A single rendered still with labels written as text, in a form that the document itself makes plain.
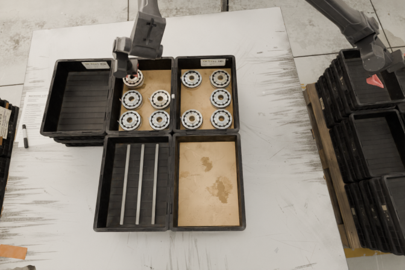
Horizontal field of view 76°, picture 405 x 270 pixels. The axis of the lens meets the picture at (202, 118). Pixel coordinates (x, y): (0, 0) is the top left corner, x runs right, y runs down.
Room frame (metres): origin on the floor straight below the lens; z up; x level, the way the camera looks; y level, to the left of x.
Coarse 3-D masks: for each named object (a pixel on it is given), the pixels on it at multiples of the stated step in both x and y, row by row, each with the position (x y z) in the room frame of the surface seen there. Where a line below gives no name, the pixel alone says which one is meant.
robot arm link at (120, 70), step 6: (114, 42) 0.69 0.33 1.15; (114, 48) 0.67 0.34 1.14; (120, 54) 0.66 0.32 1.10; (126, 54) 0.67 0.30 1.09; (120, 60) 0.63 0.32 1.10; (126, 60) 0.64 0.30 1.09; (114, 66) 0.62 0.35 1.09; (120, 66) 0.61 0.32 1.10; (126, 66) 0.63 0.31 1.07; (114, 72) 0.59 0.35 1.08; (120, 72) 0.59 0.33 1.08; (126, 72) 0.60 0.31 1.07
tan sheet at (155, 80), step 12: (144, 72) 0.74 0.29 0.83; (156, 72) 0.73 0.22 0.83; (168, 72) 0.73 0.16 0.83; (144, 84) 0.66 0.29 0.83; (156, 84) 0.66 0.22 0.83; (168, 84) 0.65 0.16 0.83; (144, 96) 0.60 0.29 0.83; (144, 108) 0.53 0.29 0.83; (168, 108) 0.52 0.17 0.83; (132, 120) 0.47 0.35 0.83; (144, 120) 0.47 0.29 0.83
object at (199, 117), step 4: (184, 112) 0.48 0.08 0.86; (188, 112) 0.48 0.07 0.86; (192, 112) 0.47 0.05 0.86; (196, 112) 0.47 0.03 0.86; (184, 116) 0.46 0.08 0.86; (196, 116) 0.45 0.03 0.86; (200, 116) 0.45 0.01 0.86; (184, 120) 0.44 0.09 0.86; (200, 120) 0.43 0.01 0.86; (184, 124) 0.42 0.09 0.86; (188, 124) 0.41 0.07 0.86; (192, 124) 0.41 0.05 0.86; (196, 124) 0.41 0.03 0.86; (200, 124) 0.41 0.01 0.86; (188, 128) 0.39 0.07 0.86; (192, 128) 0.39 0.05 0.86
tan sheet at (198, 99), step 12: (204, 72) 0.71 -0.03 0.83; (228, 72) 0.70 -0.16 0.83; (204, 84) 0.64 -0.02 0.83; (192, 96) 0.57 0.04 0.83; (204, 96) 0.57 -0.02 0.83; (192, 108) 0.51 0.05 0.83; (204, 108) 0.50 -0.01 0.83; (228, 108) 0.49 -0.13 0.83; (180, 120) 0.45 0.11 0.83; (192, 120) 0.45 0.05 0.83; (204, 120) 0.44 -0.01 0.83
